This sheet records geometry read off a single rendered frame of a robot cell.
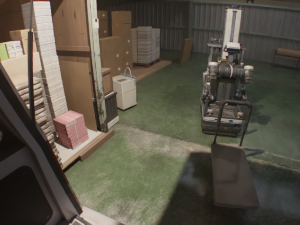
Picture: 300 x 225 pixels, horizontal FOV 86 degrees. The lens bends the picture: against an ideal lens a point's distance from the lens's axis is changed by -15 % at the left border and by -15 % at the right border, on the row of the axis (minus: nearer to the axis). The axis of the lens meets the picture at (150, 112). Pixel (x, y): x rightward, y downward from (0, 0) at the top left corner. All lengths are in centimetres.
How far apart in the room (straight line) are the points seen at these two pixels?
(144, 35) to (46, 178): 529
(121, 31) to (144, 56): 112
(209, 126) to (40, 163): 228
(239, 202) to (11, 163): 160
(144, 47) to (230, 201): 497
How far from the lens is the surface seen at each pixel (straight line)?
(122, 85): 310
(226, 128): 274
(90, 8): 225
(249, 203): 178
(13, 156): 76
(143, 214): 178
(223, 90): 286
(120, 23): 536
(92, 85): 252
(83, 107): 262
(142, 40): 585
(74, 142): 239
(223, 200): 172
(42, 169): 82
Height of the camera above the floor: 152
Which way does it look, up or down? 28 degrees down
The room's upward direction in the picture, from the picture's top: straight up
